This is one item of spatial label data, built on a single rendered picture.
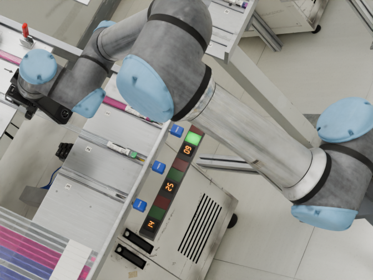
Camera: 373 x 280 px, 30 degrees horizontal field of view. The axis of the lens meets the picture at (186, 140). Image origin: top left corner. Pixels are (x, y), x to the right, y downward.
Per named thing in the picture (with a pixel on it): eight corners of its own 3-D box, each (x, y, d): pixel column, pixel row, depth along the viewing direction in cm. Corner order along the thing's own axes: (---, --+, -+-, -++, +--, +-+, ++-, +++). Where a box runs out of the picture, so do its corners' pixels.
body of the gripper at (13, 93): (19, 75, 174) (21, 60, 163) (49, 93, 175) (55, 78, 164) (3, 101, 171) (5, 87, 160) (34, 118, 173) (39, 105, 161)
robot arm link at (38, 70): (49, 89, 147) (13, 68, 146) (44, 103, 157) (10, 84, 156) (67, 59, 150) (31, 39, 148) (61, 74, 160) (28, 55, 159)
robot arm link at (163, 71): (388, 173, 134) (164, 5, 115) (360, 242, 129) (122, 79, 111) (347, 175, 145) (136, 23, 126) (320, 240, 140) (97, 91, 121)
